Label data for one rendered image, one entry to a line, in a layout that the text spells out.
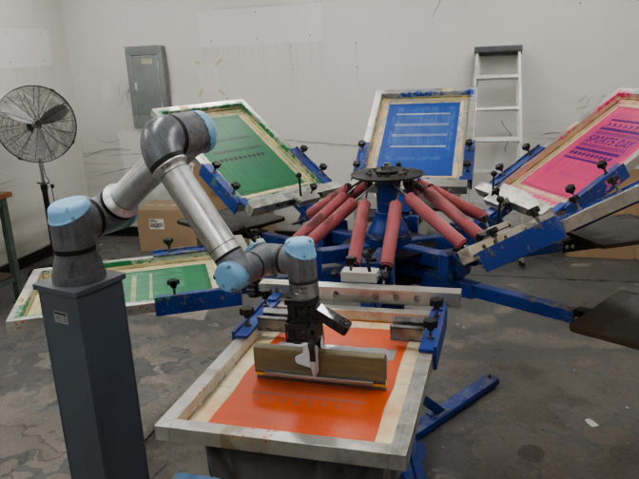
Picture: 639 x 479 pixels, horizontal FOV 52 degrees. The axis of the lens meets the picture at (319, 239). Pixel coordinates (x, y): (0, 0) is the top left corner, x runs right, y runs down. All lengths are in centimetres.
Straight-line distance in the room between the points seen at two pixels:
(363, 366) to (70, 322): 84
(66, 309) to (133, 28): 511
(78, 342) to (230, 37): 475
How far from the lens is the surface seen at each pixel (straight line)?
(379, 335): 205
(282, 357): 177
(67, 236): 195
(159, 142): 165
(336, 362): 173
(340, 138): 614
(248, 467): 170
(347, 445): 148
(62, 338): 205
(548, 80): 592
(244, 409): 171
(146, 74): 671
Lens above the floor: 180
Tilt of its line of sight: 16 degrees down
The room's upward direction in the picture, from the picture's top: 3 degrees counter-clockwise
